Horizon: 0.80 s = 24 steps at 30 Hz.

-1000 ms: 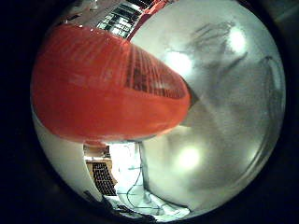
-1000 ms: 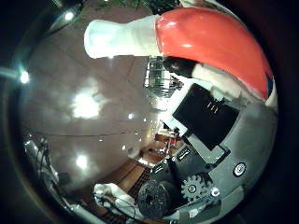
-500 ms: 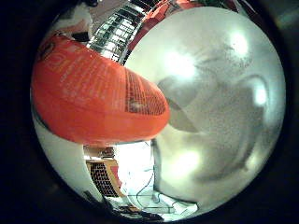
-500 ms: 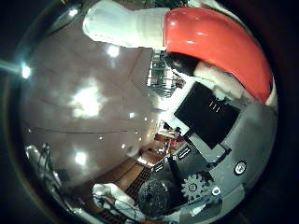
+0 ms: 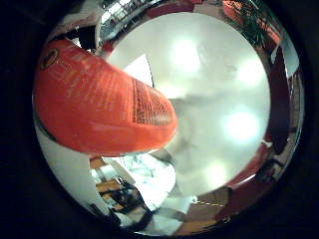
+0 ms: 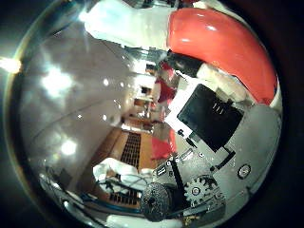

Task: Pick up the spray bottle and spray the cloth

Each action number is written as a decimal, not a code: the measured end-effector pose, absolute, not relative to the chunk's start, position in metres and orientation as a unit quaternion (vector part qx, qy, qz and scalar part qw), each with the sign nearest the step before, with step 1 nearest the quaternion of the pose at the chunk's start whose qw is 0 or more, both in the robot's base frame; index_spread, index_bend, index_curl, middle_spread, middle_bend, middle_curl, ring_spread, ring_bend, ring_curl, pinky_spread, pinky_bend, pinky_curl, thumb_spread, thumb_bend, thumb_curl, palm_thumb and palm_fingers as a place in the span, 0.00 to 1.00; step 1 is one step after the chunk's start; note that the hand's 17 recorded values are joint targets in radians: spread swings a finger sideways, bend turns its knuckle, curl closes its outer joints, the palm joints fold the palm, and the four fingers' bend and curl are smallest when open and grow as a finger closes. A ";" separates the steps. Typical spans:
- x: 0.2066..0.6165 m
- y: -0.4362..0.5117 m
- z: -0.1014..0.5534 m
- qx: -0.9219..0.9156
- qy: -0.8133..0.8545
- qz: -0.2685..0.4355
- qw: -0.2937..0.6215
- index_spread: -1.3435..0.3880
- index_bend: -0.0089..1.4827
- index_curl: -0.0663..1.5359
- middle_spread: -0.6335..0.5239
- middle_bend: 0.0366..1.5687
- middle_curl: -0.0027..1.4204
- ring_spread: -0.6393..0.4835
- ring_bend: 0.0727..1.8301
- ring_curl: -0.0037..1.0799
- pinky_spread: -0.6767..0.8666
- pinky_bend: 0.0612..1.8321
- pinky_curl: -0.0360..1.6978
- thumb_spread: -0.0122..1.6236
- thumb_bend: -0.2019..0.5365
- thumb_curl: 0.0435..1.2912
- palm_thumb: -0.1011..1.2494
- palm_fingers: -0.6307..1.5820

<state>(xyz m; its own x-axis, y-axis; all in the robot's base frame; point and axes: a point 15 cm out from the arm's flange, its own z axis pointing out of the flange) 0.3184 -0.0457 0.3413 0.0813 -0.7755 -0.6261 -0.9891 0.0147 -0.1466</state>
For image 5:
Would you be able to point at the orange spray bottle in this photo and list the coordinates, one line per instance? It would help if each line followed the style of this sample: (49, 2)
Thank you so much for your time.
(96, 106)

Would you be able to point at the green potted plant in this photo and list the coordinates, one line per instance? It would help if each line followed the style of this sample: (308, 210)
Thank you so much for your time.
(251, 20)

